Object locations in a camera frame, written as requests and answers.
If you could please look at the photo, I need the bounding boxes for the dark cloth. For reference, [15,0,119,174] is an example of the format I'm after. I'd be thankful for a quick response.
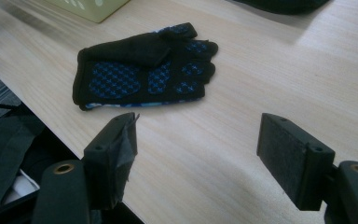
[0,106,46,213]

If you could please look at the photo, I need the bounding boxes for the thin black rod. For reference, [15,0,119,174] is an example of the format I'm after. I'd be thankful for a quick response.
[0,101,21,110]

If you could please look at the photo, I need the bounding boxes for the black and blue patterned glove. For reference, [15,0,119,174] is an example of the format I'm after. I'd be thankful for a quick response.
[72,21,219,112]

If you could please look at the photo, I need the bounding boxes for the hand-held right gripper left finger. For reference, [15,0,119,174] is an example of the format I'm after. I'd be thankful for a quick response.
[83,111,141,212]

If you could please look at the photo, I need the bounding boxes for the dark object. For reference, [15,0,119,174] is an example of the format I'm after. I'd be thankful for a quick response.
[229,0,332,16]

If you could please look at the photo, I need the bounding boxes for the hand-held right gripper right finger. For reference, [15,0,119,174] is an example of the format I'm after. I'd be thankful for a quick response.
[255,112,337,212]

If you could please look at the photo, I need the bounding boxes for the pale green perforated plastic basket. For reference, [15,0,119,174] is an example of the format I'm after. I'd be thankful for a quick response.
[45,0,131,24]

